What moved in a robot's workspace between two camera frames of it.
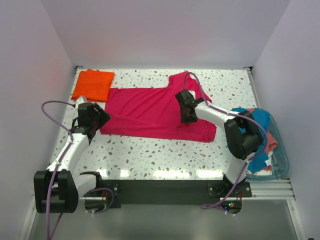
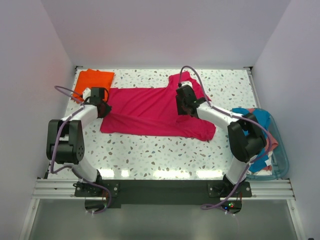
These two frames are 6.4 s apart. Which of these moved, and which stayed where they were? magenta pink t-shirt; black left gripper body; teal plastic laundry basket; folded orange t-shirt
Moved: black left gripper body
Stayed: teal plastic laundry basket; magenta pink t-shirt; folded orange t-shirt
